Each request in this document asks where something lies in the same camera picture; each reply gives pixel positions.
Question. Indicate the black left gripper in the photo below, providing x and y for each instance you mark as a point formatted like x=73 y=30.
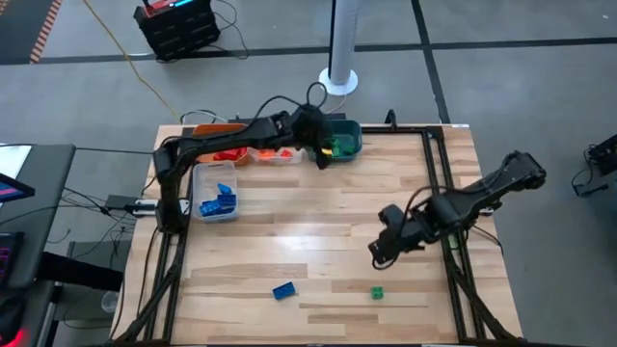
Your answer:
x=313 y=127

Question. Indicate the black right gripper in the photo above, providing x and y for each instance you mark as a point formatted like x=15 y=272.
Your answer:
x=410 y=236

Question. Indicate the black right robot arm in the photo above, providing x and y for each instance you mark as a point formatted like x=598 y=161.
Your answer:
x=506 y=183

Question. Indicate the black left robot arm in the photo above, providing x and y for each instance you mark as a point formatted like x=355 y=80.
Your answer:
x=212 y=141

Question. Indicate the teal plastic bin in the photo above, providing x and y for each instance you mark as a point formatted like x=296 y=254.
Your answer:
x=354 y=130

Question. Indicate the small clear plastic bin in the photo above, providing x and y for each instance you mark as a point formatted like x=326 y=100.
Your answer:
x=277 y=156

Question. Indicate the large clear plastic bin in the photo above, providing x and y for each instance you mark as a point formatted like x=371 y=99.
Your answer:
x=214 y=173

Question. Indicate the orange plastic bin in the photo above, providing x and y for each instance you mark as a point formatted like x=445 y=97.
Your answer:
x=217 y=129

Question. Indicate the white tower fan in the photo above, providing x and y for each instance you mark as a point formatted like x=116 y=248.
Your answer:
x=343 y=43

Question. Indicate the black crate with red top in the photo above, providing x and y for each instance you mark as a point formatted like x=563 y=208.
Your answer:
x=176 y=31

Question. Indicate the black power adapter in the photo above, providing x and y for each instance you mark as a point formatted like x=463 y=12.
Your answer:
x=120 y=201

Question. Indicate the black floor device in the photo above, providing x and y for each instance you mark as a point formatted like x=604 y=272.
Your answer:
x=600 y=164

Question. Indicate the clear cup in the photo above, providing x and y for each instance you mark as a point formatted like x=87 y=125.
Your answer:
x=110 y=302

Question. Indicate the grey desk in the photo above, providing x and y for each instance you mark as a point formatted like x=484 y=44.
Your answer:
x=38 y=193

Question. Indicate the desk monitor screen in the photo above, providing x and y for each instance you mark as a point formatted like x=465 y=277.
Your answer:
x=12 y=188

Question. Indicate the dark mat with orange stripes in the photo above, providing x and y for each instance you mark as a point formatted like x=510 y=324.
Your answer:
x=24 y=29

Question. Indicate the backlit keyboard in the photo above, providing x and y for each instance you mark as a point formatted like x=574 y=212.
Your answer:
x=7 y=260

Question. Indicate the black chair with red light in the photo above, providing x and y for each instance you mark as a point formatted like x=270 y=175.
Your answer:
x=14 y=318

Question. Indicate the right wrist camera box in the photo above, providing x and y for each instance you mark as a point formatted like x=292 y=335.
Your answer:
x=393 y=217

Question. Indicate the black aluminium table frame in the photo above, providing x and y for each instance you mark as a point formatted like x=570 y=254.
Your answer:
x=410 y=129

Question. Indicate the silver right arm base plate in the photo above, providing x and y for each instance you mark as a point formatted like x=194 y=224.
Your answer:
x=488 y=209

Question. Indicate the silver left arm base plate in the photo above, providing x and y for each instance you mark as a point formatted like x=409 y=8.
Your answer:
x=144 y=207

